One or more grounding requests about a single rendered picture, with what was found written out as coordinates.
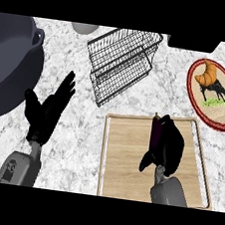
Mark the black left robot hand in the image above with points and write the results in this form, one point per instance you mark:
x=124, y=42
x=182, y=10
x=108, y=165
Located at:
x=48, y=109

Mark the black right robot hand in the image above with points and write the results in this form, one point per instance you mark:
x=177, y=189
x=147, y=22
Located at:
x=170, y=149

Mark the dark purple eggplant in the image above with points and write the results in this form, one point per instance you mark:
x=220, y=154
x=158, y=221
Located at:
x=156, y=133

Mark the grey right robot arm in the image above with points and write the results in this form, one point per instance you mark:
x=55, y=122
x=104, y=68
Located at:
x=168, y=188

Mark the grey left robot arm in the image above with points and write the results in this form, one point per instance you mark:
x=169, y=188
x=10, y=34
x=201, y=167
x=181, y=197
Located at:
x=19, y=167

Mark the pale wooden tray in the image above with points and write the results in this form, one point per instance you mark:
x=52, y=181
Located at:
x=125, y=159

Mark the large dark grey pot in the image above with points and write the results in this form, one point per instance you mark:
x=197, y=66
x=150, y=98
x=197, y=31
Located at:
x=10, y=67

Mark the oval red-rimmed placemat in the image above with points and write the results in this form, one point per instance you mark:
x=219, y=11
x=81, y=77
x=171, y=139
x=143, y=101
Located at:
x=213, y=95

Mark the orange croissant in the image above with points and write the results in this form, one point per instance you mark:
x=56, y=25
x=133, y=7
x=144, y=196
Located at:
x=207, y=75

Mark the grey rounded bowl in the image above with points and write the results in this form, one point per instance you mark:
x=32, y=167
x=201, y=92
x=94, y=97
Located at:
x=84, y=28

